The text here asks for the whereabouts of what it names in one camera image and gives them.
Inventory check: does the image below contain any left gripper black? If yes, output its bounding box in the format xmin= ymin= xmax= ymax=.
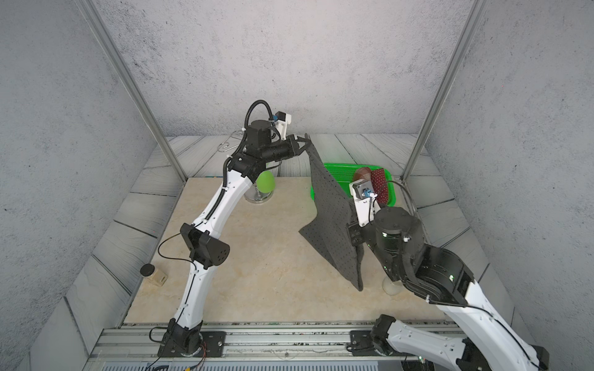
xmin=257 ymin=134 xmax=310 ymax=165

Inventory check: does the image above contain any grey polka dot skirt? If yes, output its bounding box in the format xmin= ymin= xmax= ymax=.
xmin=299 ymin=146 xmax=364 ymax=292

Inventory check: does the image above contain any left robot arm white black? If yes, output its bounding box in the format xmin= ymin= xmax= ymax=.
xmin=158 ymin=120 xmax=312 ymax=358

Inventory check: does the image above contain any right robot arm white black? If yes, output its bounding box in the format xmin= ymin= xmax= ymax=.
xmin=347 ymin=207 xmax=549 ymax=370

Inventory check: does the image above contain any green plastic basket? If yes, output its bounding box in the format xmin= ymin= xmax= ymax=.
xmin=323 ymin=162 xmax=397 ymax=207

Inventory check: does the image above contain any green plastic wine glass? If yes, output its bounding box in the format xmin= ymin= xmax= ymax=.
xmin=256 ymin=170 xmax=275 ymax=193

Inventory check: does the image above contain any small translucent plastic bottle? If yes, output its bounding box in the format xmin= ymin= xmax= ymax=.
xmin=382 ymin=277 xmax=405 ymax=296

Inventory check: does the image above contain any red dotted rolled skirt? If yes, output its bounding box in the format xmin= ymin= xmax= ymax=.
xmin=371 ymin=168 xmax=389 ymax=205

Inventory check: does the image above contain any brown plaid rolled skirt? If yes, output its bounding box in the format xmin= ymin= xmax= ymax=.
xmin=352 ymin=167 xmax=372 ymax=182

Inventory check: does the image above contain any small bottle black cap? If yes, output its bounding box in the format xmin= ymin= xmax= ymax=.
xmin=139 ymin=264 xmax=168 ymax=287

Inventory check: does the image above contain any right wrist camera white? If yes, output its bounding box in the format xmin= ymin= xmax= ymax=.
xmin=349 ymin=178 xmax=377 ymax=227

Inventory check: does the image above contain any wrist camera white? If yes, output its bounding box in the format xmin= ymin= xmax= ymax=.
xmin=273 ymin=111 xmax=292 ymax=139
xmin=349 ymin=178 xmax=377 ymax=227

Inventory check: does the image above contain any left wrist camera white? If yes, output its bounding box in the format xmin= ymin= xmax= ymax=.
xmin=273 ymin=111 xmax=292 ymax=139

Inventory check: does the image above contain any silver wire glass rack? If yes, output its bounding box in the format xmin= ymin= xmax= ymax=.
xmin=217 ymin=130 xmax=274 ymax=204

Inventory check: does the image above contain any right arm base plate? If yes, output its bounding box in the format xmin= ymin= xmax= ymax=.
xmin=346 ymin=330 xmax=386 ymax=356

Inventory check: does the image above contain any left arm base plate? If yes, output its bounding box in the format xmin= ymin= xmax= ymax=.
xmin=157 ymin=318 xmax=227 ymax=358

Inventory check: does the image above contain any right aluminium frame post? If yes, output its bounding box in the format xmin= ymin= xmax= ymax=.
xmin=401 ymin=0 xmax=487 ymax=182

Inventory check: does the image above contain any aluminium frame post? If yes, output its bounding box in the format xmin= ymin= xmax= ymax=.
xmin=401 ymin=0 xmax=487 ymax=182
xmin=75 ymin=0 xmax=189 ymax=184

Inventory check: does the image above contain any left aluminium frame post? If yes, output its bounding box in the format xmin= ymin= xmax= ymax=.
xmin=75 ymin=0 xmax=189 ymax=184

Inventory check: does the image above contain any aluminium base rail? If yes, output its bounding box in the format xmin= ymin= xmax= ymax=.
xmin=84 ymin=322 xmax=441 ymax=370

